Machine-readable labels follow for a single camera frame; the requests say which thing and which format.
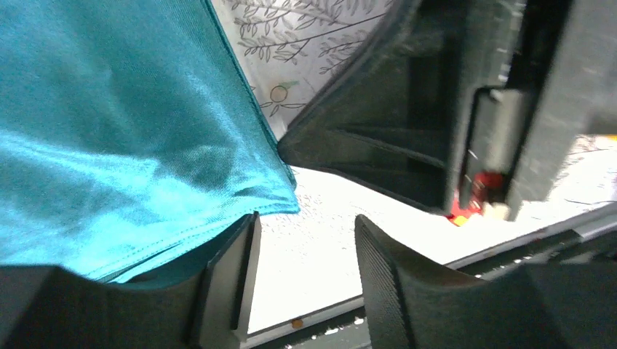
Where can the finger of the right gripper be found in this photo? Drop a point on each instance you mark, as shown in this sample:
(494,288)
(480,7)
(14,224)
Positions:
(385,120)

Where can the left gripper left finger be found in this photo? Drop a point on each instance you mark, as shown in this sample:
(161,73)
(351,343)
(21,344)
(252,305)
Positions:
(201,299)

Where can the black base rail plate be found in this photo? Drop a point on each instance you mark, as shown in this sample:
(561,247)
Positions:
(344,324)

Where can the red owl toy block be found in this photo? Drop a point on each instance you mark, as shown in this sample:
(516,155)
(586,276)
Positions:
(486,192)

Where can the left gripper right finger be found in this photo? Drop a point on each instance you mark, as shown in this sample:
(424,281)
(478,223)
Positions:
(559,293)

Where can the teal cloth napkin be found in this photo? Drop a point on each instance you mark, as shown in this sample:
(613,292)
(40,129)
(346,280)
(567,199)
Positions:
(129,136)

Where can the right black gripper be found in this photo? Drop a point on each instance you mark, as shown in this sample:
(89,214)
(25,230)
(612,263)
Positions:
(559,63)

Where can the floral patterned table mat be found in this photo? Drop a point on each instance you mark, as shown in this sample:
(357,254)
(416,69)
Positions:
(289,50)

